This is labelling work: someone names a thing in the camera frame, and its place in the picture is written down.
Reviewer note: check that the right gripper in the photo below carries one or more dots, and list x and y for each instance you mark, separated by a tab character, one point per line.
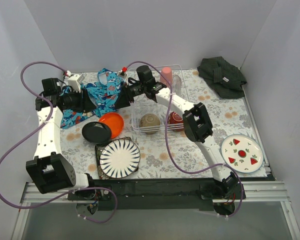
127	94

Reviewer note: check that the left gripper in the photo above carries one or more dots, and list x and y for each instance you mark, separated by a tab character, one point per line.
82	101

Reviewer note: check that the orange round plate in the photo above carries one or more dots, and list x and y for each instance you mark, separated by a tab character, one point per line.
114	121

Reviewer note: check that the black round plate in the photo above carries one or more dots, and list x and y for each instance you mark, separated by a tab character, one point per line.
96	132

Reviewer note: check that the dark square plate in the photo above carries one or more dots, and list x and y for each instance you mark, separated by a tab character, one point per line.
100	170

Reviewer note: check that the red bowl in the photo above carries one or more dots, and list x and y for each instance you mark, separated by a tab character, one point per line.
175	122

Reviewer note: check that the blue striped white plate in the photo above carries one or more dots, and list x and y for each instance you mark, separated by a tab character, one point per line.
120	158

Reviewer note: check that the clear plastic bowl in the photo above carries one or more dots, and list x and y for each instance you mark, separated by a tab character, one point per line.
177	85

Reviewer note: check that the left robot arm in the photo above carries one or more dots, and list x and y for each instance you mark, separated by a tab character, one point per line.
49	169

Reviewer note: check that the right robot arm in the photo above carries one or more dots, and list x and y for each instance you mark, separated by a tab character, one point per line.
197	124

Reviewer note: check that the blue patterned cloth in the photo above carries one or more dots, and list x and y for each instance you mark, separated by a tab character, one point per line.
103	91

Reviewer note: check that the beige ceramic bowl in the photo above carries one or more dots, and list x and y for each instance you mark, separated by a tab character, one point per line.
149	124

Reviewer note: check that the pink plastic cup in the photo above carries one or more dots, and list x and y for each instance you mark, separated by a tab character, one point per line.
166	76

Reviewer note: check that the dark green shirt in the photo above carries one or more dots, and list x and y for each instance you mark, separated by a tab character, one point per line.
222	77

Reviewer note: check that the watermelon pattern plate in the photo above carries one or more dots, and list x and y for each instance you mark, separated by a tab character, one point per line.
242	153

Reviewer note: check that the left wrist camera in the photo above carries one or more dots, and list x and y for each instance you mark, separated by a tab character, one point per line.
74	81

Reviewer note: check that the white wire dish rack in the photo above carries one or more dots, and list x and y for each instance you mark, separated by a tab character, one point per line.
142	105

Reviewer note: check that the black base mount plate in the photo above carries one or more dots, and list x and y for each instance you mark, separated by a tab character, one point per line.
160	194

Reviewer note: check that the aluminium frame rail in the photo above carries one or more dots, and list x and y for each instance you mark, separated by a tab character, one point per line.
265	214

